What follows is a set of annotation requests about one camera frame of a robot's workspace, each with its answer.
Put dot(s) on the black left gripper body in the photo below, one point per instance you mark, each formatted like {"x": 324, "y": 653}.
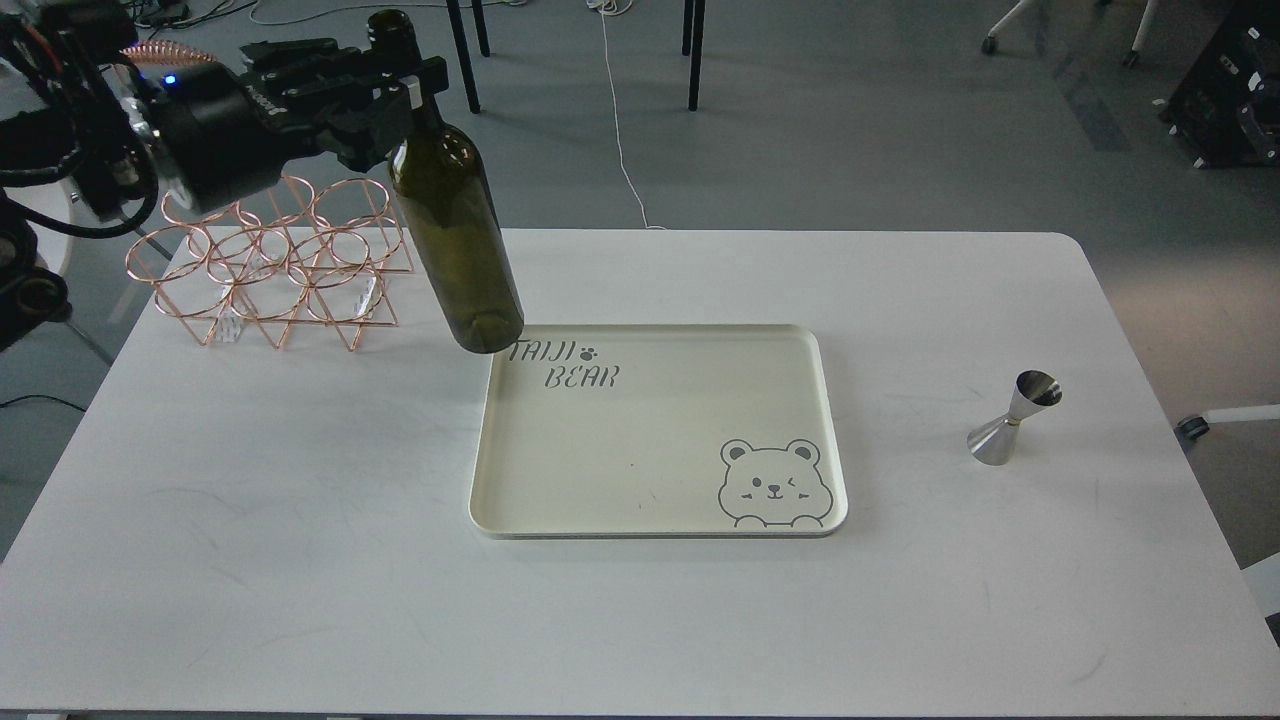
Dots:
{"x": 216, "y": 137}

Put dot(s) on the dark green wine bottle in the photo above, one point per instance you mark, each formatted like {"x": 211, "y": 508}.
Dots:
{"x": 442, "y": 189}

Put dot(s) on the black table legs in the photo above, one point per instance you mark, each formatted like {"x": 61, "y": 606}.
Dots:
{"x": 692, "y": 41}
{"x": 462, "y": 46}

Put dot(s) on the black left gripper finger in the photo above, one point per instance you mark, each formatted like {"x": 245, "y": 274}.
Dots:
{"x": 370, "y": 125}
{"x": 308, "y": 58}

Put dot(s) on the cream bear serving tray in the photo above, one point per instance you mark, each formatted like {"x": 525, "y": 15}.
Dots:
{"x": 600, "y": 431}

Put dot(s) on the steel double jigger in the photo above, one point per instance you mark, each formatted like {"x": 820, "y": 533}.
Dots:
{"x": 994, "y": 442}

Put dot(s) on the black cart with casters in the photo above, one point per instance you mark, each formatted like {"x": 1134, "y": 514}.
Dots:
{"x": 1225, "y": 110}

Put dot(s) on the copper wire wine rack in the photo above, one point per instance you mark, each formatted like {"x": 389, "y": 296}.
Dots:
{"x": 270, "y": 261}

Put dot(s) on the black table legs right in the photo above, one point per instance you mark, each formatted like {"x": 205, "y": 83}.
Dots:
{"x": 692, "y": 41}

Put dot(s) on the black table legs left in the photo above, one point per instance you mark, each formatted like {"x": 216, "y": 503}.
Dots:
{"x": 462, "y": 46}

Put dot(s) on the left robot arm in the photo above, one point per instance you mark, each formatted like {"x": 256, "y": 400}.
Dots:
{"x": 109, "y": 141}

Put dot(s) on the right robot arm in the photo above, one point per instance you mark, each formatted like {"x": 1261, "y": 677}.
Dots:
{"x": 1190, "y": 428}

